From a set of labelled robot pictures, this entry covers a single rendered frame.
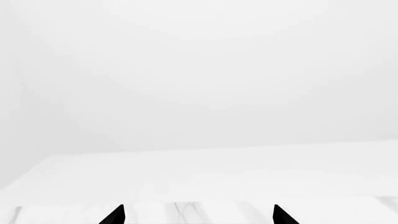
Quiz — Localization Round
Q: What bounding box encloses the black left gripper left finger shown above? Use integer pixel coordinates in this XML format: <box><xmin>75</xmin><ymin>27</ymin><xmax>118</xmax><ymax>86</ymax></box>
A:
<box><xmin>98</xmin><ymin>203</ymin><xmax>126</xmax><ymax>224</ymax></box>

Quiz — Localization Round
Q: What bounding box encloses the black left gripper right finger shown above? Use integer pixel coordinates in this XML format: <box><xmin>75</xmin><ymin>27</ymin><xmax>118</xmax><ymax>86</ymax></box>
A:
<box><xmin>272</xmin><ymin>203</ymin><xmax>300</xmax><ymax>224</ymax></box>

